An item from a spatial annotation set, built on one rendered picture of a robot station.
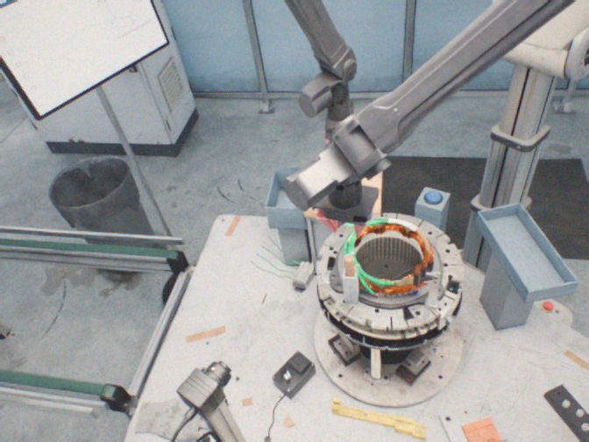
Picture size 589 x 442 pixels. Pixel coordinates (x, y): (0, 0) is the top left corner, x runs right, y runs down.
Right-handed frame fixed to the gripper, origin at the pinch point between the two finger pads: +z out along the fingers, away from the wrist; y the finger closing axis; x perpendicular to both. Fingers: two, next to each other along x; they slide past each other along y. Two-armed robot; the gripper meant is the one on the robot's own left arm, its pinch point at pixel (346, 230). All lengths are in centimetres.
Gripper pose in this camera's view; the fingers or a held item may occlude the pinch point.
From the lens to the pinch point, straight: 86.7
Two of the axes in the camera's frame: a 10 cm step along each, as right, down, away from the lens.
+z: 1.2, 6.3, 7.7
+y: 9.4, 1.8, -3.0
